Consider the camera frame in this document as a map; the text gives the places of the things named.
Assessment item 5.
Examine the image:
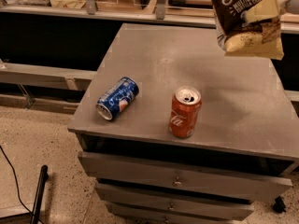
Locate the grey metal bracket middle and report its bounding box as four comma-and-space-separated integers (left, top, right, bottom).
155, 0, 166, 20

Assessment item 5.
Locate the grey drawer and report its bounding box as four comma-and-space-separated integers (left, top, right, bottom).
78, 151, 292, 202
106, 203, 236, 224
95, 183, 254, 221

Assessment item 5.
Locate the red coke can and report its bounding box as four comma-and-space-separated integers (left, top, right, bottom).
169, 86, 202, 138

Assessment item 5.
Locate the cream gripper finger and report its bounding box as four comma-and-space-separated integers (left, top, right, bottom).
242, 0, 291, 23

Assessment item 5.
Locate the black stand leg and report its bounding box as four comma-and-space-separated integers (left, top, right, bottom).
30, 165, 49, 224

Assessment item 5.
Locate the grey metal shelf rail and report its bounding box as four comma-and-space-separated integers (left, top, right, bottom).
0, 5, 299, 35

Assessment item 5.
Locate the brown multigrain chip bag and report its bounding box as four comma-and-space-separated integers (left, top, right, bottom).
211, 0, 284, 60

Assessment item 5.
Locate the black caster wheel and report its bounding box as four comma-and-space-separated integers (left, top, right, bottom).
273, 196, 286, 213

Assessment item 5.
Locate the black floor cable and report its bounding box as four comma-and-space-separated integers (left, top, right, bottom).
0, 145, 45, 224

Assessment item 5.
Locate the grey drawer cabinet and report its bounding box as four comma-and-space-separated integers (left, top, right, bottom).
69, 24, 299, 224

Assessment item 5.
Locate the top grey drawer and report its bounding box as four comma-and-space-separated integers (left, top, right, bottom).
78, 151, 292, 202

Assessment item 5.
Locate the bottom grey drawer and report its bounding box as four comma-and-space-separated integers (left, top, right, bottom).
106, 203, 236, 224

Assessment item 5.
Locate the middle grey drawer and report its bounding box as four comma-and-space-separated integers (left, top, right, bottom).
95, 183, 254, 221

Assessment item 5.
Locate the blue pepsi can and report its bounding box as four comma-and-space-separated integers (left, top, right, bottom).
95, 77, 139, 120

